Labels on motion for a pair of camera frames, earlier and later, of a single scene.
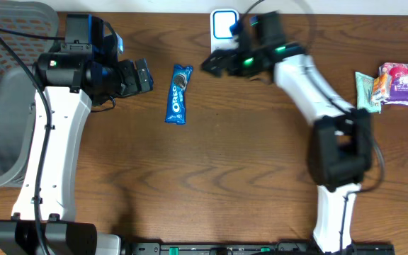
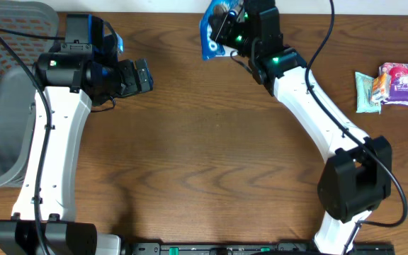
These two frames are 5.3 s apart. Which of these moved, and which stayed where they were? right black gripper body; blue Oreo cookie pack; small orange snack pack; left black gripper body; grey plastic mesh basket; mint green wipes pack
Moved: blue Oreo cookie pack; right black gripper body
Stayed: mint green wipes pack; small orange snack pack; grey plastic mesh basket; left black gripper body
